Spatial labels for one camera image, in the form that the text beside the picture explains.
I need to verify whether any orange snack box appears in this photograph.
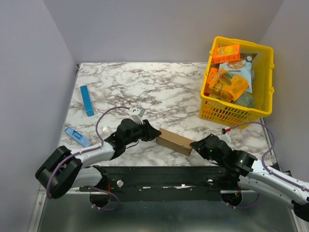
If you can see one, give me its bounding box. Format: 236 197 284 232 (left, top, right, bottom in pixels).
212 43 240 64

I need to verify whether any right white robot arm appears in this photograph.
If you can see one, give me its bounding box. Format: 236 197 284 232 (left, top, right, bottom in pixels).
190 134 309 222

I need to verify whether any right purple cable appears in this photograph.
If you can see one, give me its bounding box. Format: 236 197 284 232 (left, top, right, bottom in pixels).
222 121 309 191

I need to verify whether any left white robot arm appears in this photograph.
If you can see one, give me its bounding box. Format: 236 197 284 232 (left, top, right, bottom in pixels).
35 118 161 199

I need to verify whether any small orange packet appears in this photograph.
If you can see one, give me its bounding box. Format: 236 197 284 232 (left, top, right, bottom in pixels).
208 67 218 81

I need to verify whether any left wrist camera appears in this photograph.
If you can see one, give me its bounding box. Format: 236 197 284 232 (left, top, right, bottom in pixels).
129 107 145 124

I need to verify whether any light blue snack bag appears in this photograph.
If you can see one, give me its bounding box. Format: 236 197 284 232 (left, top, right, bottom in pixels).
218 59 252 93

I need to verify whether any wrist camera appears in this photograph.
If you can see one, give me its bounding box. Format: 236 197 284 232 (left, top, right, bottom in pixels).
129 107 145 124
219 133 231 143

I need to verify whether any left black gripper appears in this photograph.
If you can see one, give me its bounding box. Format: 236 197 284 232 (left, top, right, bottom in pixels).
125 120 160 146

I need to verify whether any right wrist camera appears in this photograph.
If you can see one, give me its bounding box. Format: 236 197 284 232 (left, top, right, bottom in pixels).
219 133 231 143

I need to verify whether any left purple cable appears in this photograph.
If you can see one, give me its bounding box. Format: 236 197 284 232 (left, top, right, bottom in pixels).
46 106 132 199

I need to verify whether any small blue box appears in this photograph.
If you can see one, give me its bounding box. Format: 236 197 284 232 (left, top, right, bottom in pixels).
65 127 91 147

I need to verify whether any green textured pouch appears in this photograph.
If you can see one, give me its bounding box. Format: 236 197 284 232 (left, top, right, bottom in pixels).
233 92 255 108

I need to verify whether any brown cardboard box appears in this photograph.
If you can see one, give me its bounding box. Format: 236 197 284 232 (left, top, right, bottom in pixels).
156 129 194 156

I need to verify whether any yellow plastic basket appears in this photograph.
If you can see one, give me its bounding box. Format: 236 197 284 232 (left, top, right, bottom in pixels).
199 36 275 126

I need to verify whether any long blue box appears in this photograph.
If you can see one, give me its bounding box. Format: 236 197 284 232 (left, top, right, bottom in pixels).
80 85 94 116

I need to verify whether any purple cable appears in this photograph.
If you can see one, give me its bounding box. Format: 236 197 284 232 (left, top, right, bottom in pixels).
46 106 132 199
222 121 309 191

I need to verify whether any orange mango snack bag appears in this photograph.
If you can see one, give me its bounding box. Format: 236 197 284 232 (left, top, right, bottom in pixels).
207 69 249 102

